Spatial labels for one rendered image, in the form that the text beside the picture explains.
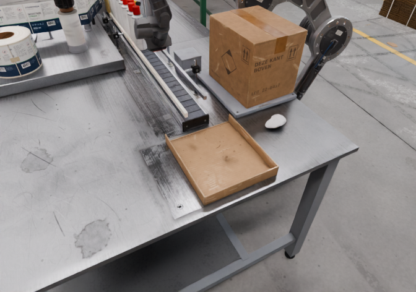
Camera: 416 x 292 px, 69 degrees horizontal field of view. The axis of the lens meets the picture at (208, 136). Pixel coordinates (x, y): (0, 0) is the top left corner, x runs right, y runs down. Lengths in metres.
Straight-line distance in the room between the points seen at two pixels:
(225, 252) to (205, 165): 0.62
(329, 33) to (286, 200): 1.00
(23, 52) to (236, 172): 1.02
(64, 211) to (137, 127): 0.40
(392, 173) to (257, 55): 1.59
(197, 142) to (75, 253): 0.50
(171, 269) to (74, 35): 1.16
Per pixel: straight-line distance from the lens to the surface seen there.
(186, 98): 1.19
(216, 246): 1.51
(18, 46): 1.49
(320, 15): 1.69
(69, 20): 1.57
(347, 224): 2.01
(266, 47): 1.10
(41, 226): 0.96
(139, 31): 1.19
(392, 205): 2.23
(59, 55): 1.64
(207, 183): 0.93
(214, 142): 1.06
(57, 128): 1.24
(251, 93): 1.16
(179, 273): 1.46
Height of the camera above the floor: 1.56
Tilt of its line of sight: 42 degrees down
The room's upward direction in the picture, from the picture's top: 1 degrees clockwise
